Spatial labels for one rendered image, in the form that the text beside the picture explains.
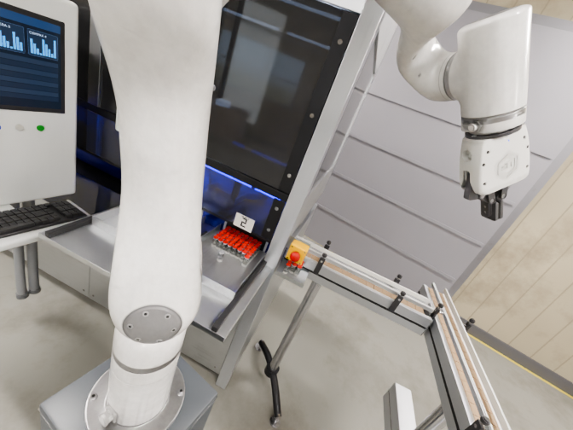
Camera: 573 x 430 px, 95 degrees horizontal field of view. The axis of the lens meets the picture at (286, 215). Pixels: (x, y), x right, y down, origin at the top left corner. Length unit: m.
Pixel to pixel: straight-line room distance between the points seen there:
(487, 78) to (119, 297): 0.58
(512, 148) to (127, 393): 0.78
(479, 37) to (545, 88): 2.62
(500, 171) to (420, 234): 2.58
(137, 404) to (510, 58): 0.83
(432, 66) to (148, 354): 0.68
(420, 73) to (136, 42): 0.43
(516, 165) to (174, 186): 0.54
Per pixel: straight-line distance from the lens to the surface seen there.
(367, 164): 3.06
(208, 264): 1.05
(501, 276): 3.36
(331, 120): 0.93
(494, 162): 0.55
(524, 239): 3.26
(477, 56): 0.51
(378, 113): 3.06
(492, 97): 0.52
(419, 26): 0.43
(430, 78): 0.56
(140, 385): 0.61
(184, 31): 0.27
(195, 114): 0.33
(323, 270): 1.21
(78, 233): 1.16
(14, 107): 1.33
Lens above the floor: 1.55
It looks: 24 degrees down
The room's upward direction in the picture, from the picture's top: 22 degrees clockwise
